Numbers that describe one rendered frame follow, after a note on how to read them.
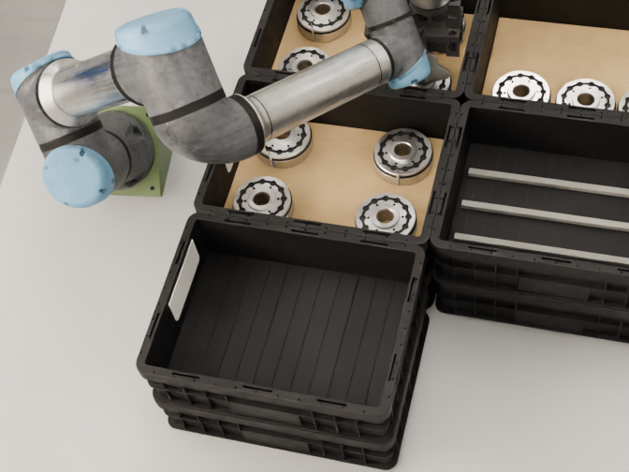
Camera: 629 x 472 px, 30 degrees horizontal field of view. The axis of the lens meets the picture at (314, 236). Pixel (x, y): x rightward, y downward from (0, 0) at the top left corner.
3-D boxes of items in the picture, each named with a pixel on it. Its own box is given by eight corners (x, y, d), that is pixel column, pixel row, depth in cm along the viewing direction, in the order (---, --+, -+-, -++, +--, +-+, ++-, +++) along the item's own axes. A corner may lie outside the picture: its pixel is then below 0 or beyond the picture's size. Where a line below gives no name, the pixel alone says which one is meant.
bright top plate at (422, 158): (370, 173, 203) (369, 171, 203) (379, 127, 208) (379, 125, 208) (427, 179, 201) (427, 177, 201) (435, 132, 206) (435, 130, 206)
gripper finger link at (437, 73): (448, 100, 211) (449, 58, 205) (416, 98, 213) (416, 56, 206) (450, 89, 214) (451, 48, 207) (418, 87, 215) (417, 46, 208)
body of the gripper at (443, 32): (459, 61, 205) (458, 13, 195) (410, 58, 207) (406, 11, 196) (463, 28, 209) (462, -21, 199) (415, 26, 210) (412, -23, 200)
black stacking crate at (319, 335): (152, 403, 190) (134, 372, 180) (205, 248, 205) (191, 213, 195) (391, 449, 181) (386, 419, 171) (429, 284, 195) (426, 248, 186)
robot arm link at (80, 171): (83, 202, 217) (56, 223, 204) (53, 135, 214) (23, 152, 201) (140, 181, 213) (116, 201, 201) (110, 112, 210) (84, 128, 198)
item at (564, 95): (556, 125, 204) (556, 123, 204) (556, 80, 209) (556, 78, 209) (615, 125, 202) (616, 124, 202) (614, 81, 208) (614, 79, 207)
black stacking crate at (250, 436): (166, 430, 199) (149, 401, 189) (216, 279, 214) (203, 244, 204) (396, 476, 190) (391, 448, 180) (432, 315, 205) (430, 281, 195)
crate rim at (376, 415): (136, 377, 182) (132, 371, 180) (193, 217, 197) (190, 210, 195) (387, 425, 173) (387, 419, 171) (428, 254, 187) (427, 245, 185)
